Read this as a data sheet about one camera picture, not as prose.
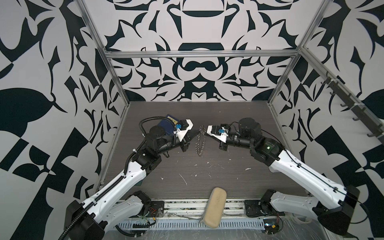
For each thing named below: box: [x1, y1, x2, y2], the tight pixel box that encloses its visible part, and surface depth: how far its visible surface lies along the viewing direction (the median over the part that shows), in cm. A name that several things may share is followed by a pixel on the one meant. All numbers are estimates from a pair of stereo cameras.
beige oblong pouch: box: [200, 187, 227, 229], surface depth 74 cm
